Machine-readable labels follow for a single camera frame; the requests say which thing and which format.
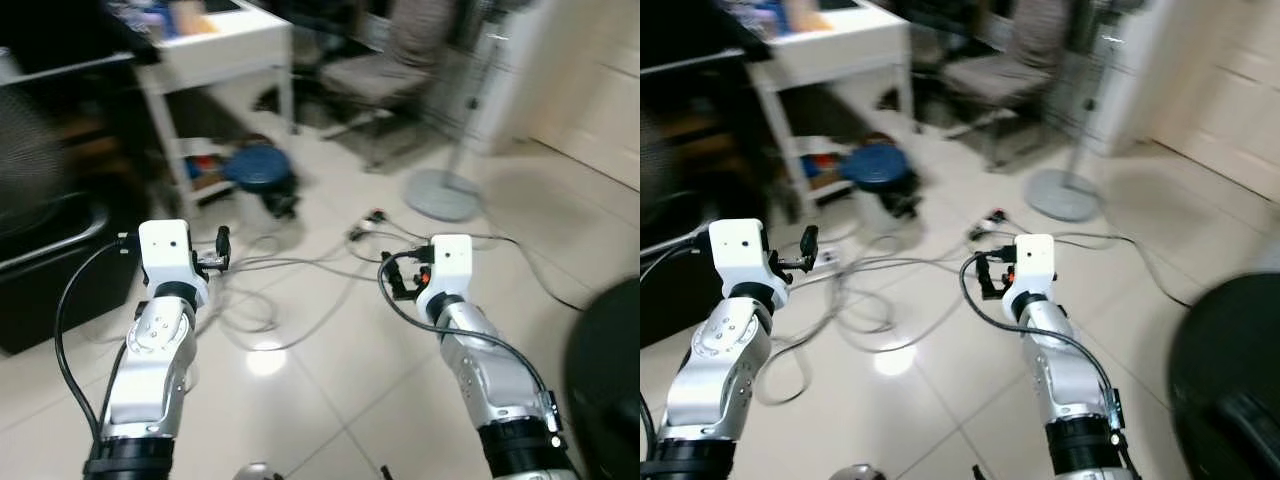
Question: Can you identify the grey floor fan stand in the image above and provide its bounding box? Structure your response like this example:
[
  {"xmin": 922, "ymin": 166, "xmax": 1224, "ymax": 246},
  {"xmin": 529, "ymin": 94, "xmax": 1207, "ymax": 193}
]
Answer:
[
  {"xmin": 1023, "ymin": 25, "xmax": 1121, "ymax": 224},
  {"xmin": 402, "ymin": 20, "xmax": 503, "ymax": 224}
]

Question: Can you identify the black power strip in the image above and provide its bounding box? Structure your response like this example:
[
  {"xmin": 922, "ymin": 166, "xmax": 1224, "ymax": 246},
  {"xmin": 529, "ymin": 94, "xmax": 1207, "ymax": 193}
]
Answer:
[
  {"xmin": 345, "ymin": 208, "xmax": 393, "ymax": 243},
  {"xmin": 966, "ymin": 207, "xmax": 1013, "ymax": 243}
]

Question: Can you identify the blue round stool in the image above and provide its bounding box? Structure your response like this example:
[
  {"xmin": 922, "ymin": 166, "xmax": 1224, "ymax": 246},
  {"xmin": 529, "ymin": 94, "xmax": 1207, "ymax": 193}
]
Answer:
[
  {"xmin": 839, "ymin": 140, "xmax": 921, "ymax": 219},
  {"xmin": 221, "ymin": 142, "xmax": 302, "ymax": 219}
]

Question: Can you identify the black low cabinet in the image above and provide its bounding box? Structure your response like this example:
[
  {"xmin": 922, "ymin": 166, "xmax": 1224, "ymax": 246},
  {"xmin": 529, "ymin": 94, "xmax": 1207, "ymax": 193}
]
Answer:
[
  {"xmin": 640, "ymin": 45, "xmax": 771, "ymax": 349},
  {"xmin": 0, "ymin": 45, "xmax": 161, "ymax": 357}
]

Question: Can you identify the white table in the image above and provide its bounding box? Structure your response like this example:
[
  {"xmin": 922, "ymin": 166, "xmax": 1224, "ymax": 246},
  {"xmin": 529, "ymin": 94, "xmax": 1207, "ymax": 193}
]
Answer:
[
  {"xmin": 745, "ymin": 0, "xmax": 917, "ymax": 219},
  {"xmin": 132, "ymin": 0, "xmax": 297, "ymax": 219}
]

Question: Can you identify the grey office chair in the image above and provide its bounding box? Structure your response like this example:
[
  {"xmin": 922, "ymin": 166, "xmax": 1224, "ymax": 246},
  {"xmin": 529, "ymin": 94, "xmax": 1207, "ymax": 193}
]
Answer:
[
  {"xmin": 938, "ymin": 0, "xmax": 1079, "ymax": 169},
  {"xmin": 318, "ymin": 0, "xmax": 463, "ymax": 171}
]

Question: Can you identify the black round seat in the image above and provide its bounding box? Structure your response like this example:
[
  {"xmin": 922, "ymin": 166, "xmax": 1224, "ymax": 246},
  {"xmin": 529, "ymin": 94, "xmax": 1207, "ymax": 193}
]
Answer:
[
  {"xmin": 563, "ymin": 274, "xmax": 641, "ymax": 480},
  {"xmin": 1167, "ymin": 270, "xmax": 1280, "ymax": 480}
]

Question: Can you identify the white cabinet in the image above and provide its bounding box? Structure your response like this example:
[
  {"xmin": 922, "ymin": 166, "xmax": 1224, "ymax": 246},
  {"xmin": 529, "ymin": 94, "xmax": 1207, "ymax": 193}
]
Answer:
[
  {"xmin": 468, "ymin": 0, "xmax": 641, "ymax": 196},
  {"xmin": 1085, "ymin": 0, "xmax": 1280, "ymax": 201}
]

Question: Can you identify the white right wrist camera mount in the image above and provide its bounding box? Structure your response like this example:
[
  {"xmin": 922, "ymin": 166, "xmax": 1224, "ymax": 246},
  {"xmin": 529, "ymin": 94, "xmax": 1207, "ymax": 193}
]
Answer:
[
  {"xmin": 1002, "ymin": 234, "xmax": 1060, "ymax": 301},
  {"xmin": 414, "ymin": 235, "xmax": 474, "ymax": 303}
]

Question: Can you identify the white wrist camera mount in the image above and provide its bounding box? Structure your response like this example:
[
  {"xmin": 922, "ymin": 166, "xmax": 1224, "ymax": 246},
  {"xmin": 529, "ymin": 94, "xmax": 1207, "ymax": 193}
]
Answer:
[
  {"xmin": 1002, "ymin": 234, "xmax": 1060, "ymax": 301},
  {"xmin": 414, "ymin": 235, "xmax": 474, "ymax": 303},
  {"xmin": 708, "ymin": 218, "xmax": 791, "ymax": 306},
  {"xmin": 138, "ymin": 219, "xmax": 211, "ymax": 306}
]

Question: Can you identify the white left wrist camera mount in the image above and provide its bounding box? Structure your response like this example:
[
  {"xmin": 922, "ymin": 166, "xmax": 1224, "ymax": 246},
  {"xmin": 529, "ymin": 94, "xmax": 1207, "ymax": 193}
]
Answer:
[
  {"xmin": 708, "ymin": 218, "xmax": 791, "ymax": 306},
  {"xmin": 138, "ymin": 219, "xmax": 211, "ymax": 306}
]

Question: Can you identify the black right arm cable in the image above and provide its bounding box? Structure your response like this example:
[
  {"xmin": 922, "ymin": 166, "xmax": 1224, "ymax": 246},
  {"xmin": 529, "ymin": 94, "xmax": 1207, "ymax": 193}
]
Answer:
[
  {"xmin": 377, "ymin": 250, "xmax": 557, "ymax": 421},
  {"xmin": 958, "ymin": 250, "xmax": 1121, "ymax": 421}
]

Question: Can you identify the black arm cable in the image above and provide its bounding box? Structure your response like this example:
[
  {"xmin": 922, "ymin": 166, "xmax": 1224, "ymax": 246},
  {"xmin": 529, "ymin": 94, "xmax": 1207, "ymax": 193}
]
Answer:
[
  {"xmin": 640, "ymin": 228, "xmax": 713, "ymax": 461},
  {"xmin": 377, "ymin": 250, "xmax": 557, "ymax": 421},
  {"xmin": 958, "ymin": 250, "xmax": 1121, "ymax": 421},
  {"xmin": 54, "ymin": 233, "xmax": 139, "ymax": 443}
]

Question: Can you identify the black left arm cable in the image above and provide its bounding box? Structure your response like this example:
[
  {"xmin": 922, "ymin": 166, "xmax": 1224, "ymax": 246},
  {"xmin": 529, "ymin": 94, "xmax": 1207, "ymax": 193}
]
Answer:
[
  {"xmin": 640, "ymin": 228, "xmax": 713, "ymax": 461},
  {"xmin": 54, "ymin": 233, "xmax": 139, "ymax": 443}
]

